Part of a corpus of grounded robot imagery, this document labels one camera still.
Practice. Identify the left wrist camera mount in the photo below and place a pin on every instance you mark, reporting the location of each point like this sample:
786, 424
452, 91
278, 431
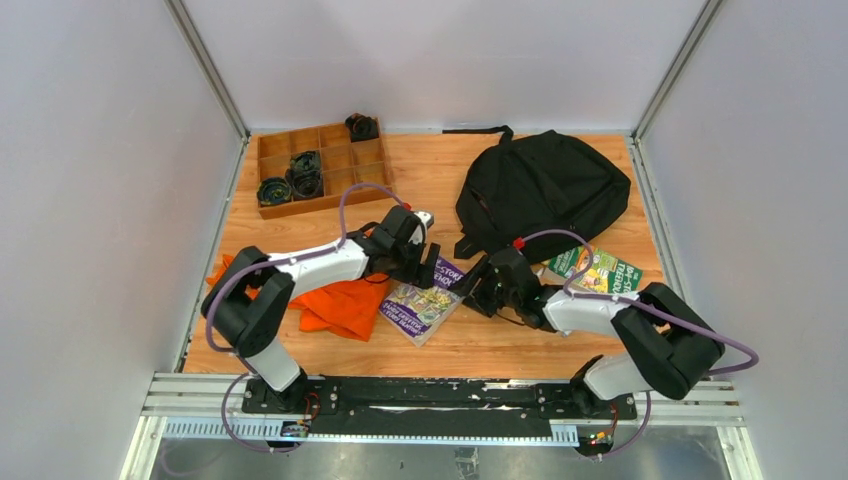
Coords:
415, 226

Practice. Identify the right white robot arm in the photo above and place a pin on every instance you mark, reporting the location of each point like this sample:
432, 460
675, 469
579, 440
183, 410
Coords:
668, 348

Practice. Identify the dark coiled roll back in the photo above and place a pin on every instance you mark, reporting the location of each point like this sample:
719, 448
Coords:
362, 127

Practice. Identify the wooden compartment tray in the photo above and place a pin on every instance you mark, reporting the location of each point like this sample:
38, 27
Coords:
360, 171

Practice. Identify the dark coiled roll front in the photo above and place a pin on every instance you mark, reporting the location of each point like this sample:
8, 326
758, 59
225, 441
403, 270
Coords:
274, 191

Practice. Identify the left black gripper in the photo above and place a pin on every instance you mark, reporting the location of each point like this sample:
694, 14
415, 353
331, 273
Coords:
428, 266

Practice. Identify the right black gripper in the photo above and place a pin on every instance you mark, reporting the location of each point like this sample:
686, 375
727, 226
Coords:
479, 300

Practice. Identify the black backpack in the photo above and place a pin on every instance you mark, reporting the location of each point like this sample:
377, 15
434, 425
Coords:
551, 190

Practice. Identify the orange cloth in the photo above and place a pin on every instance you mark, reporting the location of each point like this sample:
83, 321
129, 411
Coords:
347, 309

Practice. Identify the purple Treehouse book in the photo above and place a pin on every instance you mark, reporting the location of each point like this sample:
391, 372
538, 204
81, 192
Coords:
417, 313

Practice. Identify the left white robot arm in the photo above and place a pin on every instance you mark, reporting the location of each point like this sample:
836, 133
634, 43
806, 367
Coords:
247, 304

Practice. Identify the green Treehouse book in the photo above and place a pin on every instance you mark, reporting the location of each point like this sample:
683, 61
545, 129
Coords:
600, 272

